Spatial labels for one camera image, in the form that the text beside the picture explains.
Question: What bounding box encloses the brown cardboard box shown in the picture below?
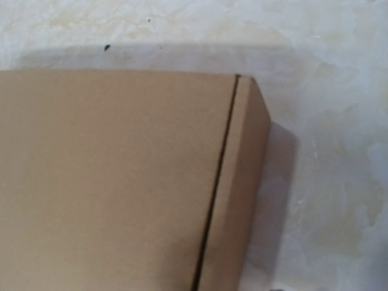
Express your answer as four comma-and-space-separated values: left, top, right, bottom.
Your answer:
1, 70, 270, 290

